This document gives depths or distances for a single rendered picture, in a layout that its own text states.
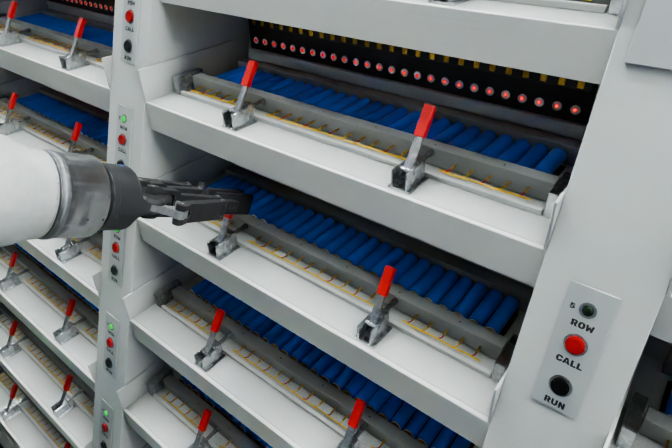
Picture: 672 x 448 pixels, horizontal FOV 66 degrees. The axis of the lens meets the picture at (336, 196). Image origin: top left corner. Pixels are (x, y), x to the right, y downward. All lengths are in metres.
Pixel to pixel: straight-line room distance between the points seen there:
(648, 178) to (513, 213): 0.13
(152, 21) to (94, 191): 0.34
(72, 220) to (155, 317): 0.43
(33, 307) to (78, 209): 0.84
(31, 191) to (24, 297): 0.90
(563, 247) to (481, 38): 0.20
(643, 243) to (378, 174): 0.27
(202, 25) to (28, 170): 0.44
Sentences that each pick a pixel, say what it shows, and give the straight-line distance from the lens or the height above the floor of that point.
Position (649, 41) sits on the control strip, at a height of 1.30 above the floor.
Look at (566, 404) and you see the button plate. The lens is 0.54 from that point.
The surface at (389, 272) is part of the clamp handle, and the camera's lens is 0.60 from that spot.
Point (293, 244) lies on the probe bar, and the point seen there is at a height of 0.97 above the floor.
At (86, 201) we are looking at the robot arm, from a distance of 0.57.
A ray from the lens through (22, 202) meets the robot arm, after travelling 0.53.
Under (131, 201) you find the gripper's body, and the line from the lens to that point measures 0.60.
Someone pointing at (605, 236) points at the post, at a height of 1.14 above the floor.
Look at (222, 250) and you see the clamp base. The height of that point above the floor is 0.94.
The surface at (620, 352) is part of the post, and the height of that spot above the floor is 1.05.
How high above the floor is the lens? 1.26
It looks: 17 degrees down
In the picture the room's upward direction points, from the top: 11 degrees clockwise
